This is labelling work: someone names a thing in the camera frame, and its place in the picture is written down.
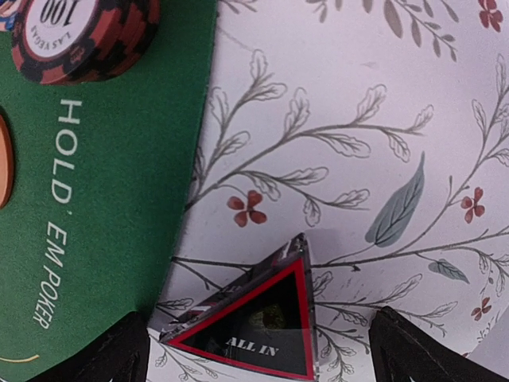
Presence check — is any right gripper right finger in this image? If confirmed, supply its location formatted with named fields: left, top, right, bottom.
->
left=368, top=306, right=505, bottom=382

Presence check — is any red chip stack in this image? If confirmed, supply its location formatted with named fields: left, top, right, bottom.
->
left=11, top=0, right=161, bottom=85

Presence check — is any red black triangle button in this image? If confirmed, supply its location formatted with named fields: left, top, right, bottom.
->
left=160, top=233, right=318, bottom=381

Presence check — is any orange big blind button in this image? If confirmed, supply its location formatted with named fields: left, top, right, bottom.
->
left=0, top=116, right=15, bottom=209

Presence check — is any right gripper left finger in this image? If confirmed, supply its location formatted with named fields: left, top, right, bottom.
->
left=39, top=312, right=150, bottom=382

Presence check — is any round green poker mat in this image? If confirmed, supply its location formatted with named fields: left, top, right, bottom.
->
left=1, top=1, right=217, bottom=381

